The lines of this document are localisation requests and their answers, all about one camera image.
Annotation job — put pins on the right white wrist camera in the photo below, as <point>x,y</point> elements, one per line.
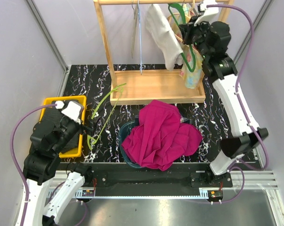
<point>207,11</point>

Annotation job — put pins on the dark grey striped cloth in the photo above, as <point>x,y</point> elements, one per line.
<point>73,143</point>

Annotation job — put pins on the wooden clothes rack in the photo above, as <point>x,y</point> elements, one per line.
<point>163,85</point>

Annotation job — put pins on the light blue hanger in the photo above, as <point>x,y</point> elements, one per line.
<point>140,41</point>

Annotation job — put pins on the lime green hanger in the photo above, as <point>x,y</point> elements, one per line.
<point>101,117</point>

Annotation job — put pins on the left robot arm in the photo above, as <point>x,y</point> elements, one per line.
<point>40,168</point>

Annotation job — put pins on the colourful floral shirt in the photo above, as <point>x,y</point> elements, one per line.
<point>191,70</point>

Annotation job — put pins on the navy plaid skirt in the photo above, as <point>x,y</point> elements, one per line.
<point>185,120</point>

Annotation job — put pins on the cream wooden hanger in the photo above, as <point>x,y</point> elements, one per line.
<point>180,13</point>

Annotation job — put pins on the teal transparent plastic basin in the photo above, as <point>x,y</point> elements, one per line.
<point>125,134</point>

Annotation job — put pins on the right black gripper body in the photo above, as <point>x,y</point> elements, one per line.
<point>195,35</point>

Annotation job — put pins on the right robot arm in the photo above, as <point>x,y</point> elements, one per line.
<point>211,41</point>

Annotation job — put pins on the magenta dress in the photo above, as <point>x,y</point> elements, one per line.
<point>157,108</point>

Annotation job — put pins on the grey hanger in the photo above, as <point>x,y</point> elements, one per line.
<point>134,29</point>

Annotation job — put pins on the white garment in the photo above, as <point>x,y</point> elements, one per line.
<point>163,35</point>

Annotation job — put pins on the yellow plastic tray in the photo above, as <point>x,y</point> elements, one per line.
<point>55,117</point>

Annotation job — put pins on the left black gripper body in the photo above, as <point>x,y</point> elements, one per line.
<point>89,128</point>

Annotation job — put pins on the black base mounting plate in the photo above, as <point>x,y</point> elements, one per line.
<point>181,180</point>

